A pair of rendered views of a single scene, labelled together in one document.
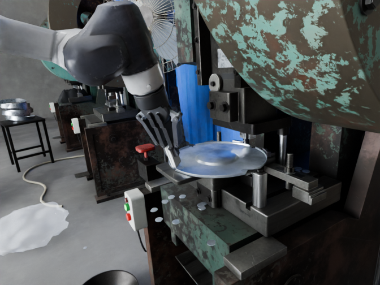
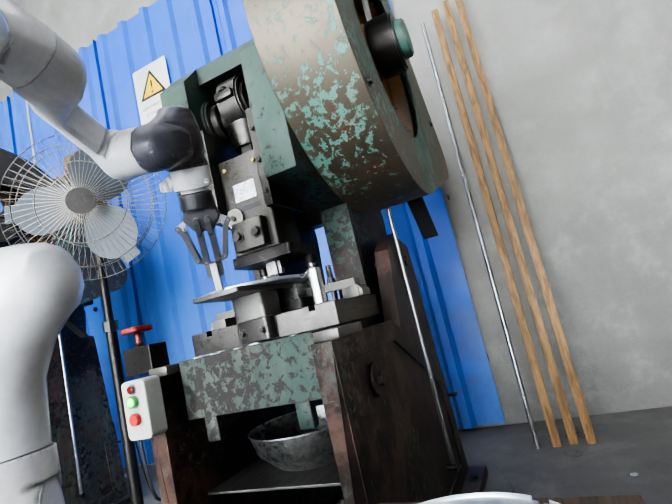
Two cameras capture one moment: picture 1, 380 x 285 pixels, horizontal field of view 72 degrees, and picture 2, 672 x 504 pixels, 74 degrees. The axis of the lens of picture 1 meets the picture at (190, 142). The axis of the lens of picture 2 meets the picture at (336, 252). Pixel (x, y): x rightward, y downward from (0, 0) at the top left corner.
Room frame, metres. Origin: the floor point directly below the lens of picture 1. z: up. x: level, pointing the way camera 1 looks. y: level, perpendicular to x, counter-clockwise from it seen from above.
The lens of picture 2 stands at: (-0.33, 0.46, 0.66)
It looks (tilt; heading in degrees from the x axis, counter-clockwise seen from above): 8 degrees up; 322
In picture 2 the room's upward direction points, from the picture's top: 13 degrees counter-clockwise
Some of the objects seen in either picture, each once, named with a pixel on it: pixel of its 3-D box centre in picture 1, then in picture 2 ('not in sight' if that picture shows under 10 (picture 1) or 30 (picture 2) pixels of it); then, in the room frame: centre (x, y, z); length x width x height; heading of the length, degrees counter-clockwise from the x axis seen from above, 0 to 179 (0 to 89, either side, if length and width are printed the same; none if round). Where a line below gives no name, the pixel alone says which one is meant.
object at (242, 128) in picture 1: (250, 124); (276, 261); (0.80, -0.19, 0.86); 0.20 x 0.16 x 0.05; 29
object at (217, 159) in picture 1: (216, 156); (255, 288); (0.74, -0.08, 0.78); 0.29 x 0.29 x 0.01
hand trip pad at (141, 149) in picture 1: (146, 155); (138, 340); (0.98, 0.17, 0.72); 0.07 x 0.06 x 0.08; 119
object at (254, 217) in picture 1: (249, 178); (288, 324); (0.80, -0.19, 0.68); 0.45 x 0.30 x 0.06; 29
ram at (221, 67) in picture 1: (237, 67); (255, 202); (0.78, -0.15, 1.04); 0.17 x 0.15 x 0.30; 119
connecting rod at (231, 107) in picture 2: not in sight; (247, 131); (0.80, -0.19, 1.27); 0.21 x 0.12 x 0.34; 119
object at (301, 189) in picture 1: (292, 172); (334, 282); (0.66, -0.27, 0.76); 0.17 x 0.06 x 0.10; 29
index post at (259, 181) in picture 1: (259, 187); (316, 284); (0.59, -0.16, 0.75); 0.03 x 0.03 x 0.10; 29
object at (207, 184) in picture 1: (204, 181); (250, 315); (0.72, -0.04, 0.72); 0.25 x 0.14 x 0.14; 119
